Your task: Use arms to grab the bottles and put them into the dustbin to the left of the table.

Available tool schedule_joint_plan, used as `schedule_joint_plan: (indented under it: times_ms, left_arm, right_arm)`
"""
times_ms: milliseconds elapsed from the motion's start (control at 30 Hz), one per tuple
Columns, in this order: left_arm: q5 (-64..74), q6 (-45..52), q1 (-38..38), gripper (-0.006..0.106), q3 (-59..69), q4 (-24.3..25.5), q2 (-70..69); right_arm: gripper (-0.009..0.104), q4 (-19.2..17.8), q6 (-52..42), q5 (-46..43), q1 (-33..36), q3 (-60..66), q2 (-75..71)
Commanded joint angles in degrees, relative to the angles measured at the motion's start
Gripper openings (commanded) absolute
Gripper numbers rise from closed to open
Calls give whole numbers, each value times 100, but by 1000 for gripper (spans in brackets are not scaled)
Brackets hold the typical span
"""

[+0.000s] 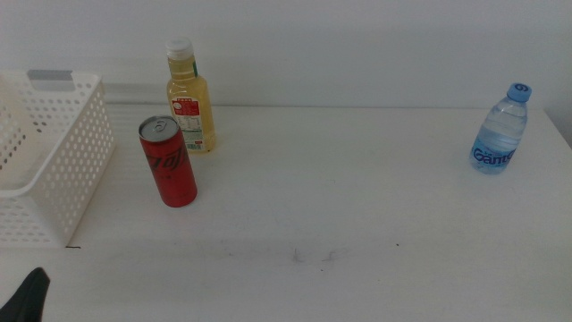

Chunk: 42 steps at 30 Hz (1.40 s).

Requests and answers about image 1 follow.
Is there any red drink can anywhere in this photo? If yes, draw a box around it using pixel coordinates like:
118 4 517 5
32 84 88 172
138 114 198 208

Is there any white perforated plastic basket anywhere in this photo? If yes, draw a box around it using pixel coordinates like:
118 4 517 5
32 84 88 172
0 69 116 250

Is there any yellow tea bottle white cap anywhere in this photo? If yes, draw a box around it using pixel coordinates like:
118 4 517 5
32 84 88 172
164 37 217 155

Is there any clear water bottle blue cap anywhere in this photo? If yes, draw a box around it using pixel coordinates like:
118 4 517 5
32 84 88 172
468 82 533 175

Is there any white wall trunking strip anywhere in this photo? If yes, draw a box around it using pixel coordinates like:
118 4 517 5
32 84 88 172
101 82 287 106

